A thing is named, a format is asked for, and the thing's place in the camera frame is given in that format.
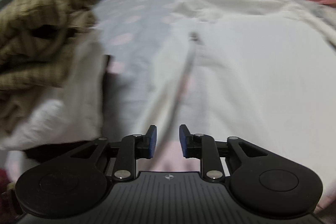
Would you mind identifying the brown plaid garment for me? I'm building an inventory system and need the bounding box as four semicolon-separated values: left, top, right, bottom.
1;0;101;134

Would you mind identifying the white garment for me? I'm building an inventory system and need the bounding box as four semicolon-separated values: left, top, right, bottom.
134;0;335;196

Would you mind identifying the grey bedsheet with pink dots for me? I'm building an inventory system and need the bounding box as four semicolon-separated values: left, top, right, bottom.
94;0;306;172

